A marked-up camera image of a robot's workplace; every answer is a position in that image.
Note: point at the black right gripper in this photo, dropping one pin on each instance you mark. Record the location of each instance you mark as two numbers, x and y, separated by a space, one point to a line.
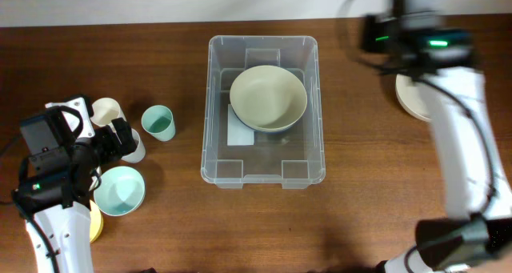
370 42

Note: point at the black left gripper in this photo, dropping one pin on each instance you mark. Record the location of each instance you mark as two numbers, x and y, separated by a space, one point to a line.
114 150

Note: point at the mint green cup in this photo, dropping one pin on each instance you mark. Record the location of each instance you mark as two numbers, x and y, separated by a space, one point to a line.
158 121

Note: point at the cream bowl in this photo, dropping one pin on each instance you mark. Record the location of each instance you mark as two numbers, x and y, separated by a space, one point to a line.
268 97
409 98

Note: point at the dark blue bowl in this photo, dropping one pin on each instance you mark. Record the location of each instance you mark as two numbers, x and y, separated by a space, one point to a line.
269 131

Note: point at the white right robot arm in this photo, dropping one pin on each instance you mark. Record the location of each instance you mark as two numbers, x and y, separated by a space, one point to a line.
477 226

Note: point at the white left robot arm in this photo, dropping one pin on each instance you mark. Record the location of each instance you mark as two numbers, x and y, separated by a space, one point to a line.
55 184

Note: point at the cream cup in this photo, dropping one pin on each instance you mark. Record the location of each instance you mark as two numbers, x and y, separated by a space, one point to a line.
105 111

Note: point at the mint green small bowl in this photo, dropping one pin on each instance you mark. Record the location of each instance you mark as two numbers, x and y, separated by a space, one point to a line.
122 191

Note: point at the yellow small bowl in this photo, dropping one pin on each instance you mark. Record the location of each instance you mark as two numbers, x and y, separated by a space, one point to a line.
96 221

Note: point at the clear plastic storage bin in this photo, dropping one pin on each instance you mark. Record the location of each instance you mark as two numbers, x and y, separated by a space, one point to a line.
294 159

